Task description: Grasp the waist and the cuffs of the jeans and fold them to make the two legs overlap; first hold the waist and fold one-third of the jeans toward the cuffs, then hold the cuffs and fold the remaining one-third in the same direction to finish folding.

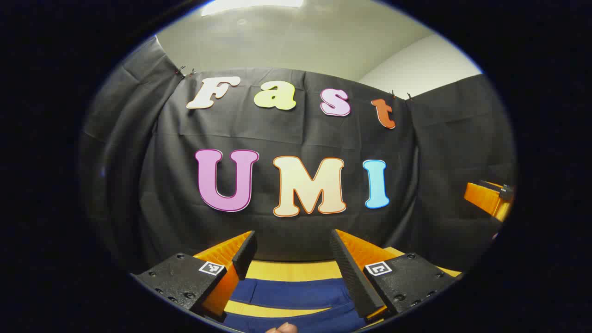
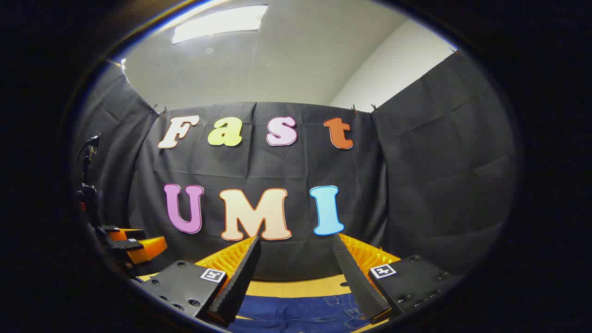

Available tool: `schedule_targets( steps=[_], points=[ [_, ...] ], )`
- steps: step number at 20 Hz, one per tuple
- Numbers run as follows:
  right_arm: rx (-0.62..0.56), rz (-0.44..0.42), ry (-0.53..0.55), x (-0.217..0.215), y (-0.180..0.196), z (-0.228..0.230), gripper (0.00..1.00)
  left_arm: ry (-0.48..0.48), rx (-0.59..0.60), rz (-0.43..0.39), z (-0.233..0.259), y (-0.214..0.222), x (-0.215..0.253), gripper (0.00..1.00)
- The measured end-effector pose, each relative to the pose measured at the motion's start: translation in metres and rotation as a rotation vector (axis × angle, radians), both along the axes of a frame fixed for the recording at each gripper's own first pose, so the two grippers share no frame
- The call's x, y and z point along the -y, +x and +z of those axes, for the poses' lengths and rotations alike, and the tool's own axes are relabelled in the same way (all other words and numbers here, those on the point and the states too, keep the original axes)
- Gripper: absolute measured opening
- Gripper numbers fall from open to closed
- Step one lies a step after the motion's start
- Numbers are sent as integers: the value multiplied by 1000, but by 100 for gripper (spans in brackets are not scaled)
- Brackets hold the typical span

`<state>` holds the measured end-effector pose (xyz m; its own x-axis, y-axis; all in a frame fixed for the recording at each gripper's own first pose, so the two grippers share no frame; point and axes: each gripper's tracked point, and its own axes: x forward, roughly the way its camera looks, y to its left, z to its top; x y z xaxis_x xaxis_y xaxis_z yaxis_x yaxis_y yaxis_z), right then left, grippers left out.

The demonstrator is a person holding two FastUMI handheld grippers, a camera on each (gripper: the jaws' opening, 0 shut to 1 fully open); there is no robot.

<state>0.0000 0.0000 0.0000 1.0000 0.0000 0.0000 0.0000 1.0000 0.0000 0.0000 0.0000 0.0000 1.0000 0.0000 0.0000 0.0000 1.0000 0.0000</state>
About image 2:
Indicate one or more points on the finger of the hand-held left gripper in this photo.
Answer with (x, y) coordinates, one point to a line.
(125, 234)
(125, 244)

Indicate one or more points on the black backdrop cloth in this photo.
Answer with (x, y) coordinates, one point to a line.
(416, 185)

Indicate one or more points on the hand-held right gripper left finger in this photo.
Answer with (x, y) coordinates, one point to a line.
(240, 282)

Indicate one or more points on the ceiling light panel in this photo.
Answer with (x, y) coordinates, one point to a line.
(217, 23)

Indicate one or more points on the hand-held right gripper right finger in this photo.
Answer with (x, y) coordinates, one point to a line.
(358, 282)

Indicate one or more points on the blue jeans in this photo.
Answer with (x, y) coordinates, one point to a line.
(296, 314)

